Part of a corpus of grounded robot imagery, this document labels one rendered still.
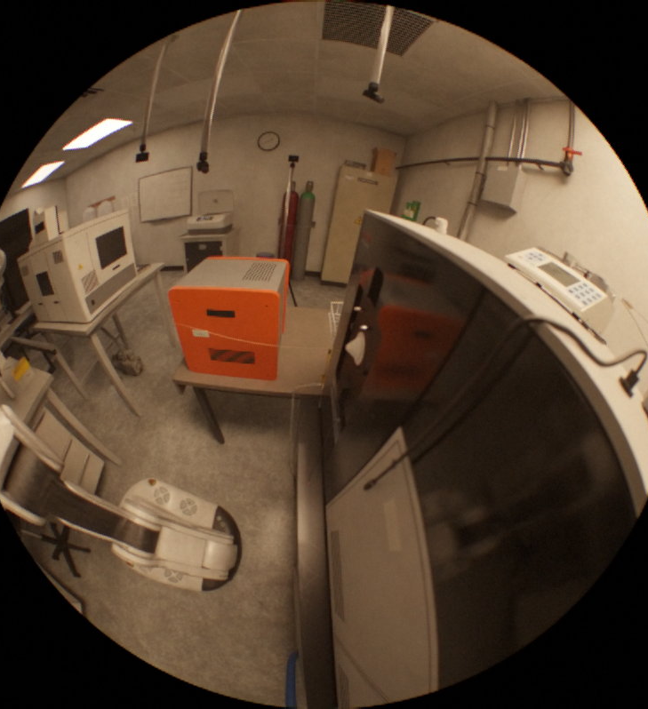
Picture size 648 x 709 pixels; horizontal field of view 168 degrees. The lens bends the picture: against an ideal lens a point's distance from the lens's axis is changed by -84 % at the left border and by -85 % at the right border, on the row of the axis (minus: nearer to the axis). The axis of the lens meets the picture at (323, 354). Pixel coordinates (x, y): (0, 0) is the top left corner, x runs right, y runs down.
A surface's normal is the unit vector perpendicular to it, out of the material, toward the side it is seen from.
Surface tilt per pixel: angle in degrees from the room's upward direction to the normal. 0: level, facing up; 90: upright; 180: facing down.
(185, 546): 48
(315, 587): 0
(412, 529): 90
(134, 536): 31
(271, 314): 90
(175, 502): 38
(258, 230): 90
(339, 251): 90
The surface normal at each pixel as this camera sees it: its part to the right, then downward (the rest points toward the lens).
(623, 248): -0.99, -0.09
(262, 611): 0.15, -0.74
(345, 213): 0.04, 0.67
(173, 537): 0.84, -0.38
